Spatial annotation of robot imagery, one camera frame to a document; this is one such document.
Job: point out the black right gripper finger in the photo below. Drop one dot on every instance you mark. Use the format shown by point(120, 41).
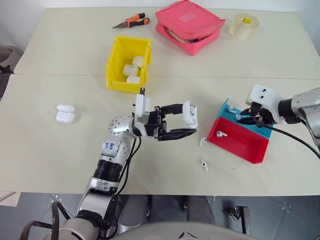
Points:
point(247, 122)
point(248, 113)

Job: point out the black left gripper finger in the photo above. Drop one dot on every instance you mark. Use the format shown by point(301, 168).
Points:
point(173, 109)
point(177, 134)

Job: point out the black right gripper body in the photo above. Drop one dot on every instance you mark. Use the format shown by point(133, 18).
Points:
point(263, 117)

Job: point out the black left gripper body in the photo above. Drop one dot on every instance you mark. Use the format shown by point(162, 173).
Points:
point(155, 123)

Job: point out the white earbud case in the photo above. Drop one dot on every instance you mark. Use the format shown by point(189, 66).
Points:
point(133, 80)
point(187, 117)
point(130, 70)
point(65, 117)
point(138, 61)

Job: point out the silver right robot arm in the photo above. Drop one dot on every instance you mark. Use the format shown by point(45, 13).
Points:
point(307, 105)

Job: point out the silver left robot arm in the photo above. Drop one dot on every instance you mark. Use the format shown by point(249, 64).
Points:
point(112, 150)

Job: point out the white closed earbud case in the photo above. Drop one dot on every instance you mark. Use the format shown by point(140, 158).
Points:
point(133, 80)
point(130, 70)
point(138, 61)

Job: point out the yellow plastic bin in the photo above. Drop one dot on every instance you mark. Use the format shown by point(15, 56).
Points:
point(115, 62)

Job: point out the white earbud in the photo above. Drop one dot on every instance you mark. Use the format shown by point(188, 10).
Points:
point(220, 134)
point(238, 116)
point(230, 108)
point(204, 165)
point(202, 142)

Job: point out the blue plastic tray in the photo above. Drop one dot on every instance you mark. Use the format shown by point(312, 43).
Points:
point(262, 132)

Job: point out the red plastic tray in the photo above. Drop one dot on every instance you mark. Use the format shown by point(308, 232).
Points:
point(240, 142)

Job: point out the clear tape roll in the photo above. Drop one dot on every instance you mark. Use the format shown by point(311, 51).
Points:
point(240, 30)

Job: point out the dark grey rounded shape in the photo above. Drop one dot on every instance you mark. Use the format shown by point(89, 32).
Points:
point(135, 210)

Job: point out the pink fabric pouch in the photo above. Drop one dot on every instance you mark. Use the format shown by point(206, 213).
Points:
point(185, 22)

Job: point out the orange and black pliers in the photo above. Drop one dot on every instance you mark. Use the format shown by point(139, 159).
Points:
point(136, 22)

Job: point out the black metal stand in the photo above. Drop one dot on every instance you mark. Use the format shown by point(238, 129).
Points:
point(246, 220)

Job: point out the grey robot torso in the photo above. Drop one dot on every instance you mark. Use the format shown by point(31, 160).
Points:
point(162, 232)

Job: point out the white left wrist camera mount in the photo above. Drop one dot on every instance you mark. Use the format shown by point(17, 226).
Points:
point(142, 107)

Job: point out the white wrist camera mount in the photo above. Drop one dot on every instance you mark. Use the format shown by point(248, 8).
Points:
point(262, 96)
point(142, 107)

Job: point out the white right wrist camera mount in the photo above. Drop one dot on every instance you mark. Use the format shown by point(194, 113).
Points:
point(262, 96)

